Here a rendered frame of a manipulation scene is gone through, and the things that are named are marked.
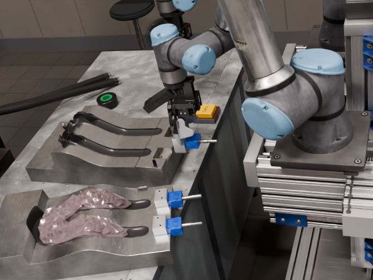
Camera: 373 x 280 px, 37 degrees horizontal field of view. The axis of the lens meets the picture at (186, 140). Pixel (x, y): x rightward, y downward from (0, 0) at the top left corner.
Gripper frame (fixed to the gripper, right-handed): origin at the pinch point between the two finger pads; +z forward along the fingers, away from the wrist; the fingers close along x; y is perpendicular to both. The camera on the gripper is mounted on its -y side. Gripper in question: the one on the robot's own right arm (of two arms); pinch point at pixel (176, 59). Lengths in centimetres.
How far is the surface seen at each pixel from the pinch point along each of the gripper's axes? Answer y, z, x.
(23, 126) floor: -175, 95, 23
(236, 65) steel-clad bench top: 8.5, 15.1, 24.5
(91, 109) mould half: -10.4, 1.5, -36.0
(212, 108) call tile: 20.2, 11.4, -8.8
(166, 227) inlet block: 44, 8, -65
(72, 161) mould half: 0, 5, -57
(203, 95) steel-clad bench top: 8.5, 15.1, 1.5
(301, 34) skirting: -46, 85, 174
